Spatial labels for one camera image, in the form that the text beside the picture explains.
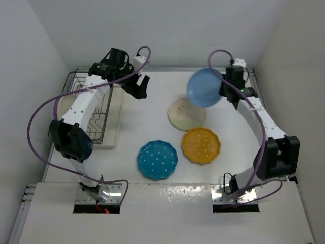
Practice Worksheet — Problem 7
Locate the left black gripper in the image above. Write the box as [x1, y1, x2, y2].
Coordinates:
[113, 63, 148, 99]

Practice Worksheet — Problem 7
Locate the light blue plate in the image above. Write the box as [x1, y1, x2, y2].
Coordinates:
[186, 68, 223, 108]

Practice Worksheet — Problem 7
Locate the plain cream plate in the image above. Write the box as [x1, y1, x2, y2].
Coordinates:
[57, 94, 77, 120]

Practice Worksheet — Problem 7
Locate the purple plate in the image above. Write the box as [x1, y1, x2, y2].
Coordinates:
[52, 98, 60, 120]

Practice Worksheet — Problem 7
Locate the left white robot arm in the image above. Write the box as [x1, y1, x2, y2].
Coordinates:
[49, 48, 149, 202]

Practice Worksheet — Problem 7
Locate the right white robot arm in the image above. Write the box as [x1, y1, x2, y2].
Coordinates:
[220, 65, 300, 200]

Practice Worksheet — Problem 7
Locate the cream plate with plant motif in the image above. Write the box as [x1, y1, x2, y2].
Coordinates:
[167, 98, 206, 131]

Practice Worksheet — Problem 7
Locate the beige drip tray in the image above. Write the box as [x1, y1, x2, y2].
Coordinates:
[94, 85, 125, 150]

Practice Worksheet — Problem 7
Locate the teal dotted plate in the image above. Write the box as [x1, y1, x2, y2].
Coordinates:
[137, 140, 178, 181]

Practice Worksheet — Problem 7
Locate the yellow dotted plate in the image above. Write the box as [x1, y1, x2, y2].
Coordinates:
[181, 127, 221, 165]

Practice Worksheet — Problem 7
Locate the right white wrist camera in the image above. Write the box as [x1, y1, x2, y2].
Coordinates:
[231, 58, 249, 73]

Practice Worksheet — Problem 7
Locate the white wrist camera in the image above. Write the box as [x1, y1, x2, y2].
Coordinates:
[130, 55, 150, 74]
[231, 58, 249, 73]

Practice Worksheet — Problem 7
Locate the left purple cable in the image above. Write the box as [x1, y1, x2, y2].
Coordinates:
[26, 46, 129, 203]

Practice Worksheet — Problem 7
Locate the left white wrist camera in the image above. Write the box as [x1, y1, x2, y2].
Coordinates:
[130, 55, 150, 74]

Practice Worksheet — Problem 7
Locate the metal wire dish rack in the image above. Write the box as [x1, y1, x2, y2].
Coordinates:
[62, 71, 113, 146]

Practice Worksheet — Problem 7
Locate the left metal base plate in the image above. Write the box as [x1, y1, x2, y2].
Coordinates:
[75, 184, 122, 205]

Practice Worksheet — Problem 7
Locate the metal base plate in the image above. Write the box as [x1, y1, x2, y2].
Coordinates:
[210, 184, 257, 205]
[75, 184, 122, 205]

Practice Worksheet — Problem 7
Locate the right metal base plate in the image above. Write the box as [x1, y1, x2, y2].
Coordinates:
[210, 184, 257, 205]

